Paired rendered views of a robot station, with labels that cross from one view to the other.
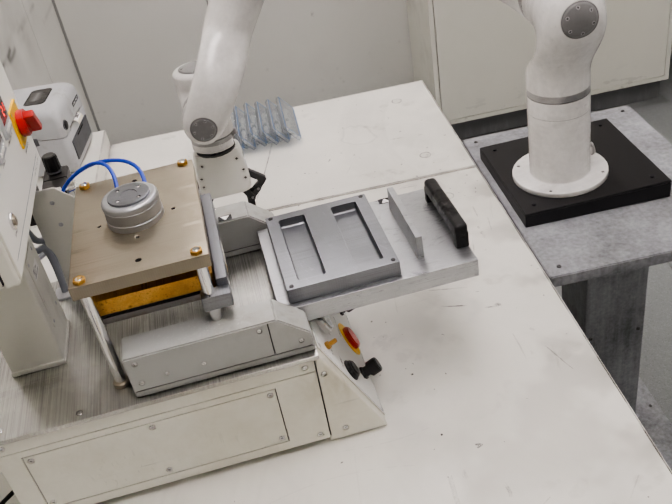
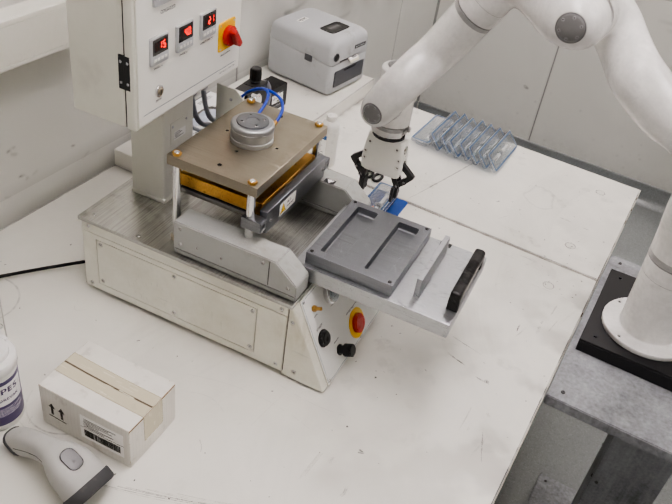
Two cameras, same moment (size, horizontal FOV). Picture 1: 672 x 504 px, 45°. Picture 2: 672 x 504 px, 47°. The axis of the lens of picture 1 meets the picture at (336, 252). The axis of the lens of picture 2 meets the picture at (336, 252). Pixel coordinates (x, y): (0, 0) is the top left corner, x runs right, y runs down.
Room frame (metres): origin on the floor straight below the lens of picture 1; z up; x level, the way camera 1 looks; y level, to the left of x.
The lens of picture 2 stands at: (-0.02, -0.45, 1.81)
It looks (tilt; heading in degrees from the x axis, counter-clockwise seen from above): 37 degrees down; 27
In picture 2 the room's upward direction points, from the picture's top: 9 degrees clockwise
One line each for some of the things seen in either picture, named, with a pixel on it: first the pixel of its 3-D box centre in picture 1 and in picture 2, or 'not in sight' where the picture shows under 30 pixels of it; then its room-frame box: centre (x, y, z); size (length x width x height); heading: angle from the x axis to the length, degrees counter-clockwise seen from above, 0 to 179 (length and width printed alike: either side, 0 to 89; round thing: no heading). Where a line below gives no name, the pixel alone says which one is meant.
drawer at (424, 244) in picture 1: (360, 243); (393, 259); (1.02, -0.04, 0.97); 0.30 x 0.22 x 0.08; 97
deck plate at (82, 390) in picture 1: (149, 322); (231, 215); (0.98, 0.30, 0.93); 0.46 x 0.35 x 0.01; 97
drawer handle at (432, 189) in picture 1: (445, 211); (466, 278); (1.03, -0.18, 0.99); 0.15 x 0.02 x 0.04; 7
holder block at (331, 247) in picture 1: (329, 244); (370, 244); (1.01, 0.01, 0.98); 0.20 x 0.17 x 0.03; 7
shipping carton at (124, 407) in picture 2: not in sight; (109, 402); (0.57, 0.22, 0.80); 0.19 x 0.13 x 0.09; 93
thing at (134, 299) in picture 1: (145, 239); (252, 158); (0.99, 0.26, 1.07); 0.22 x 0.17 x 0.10; 7
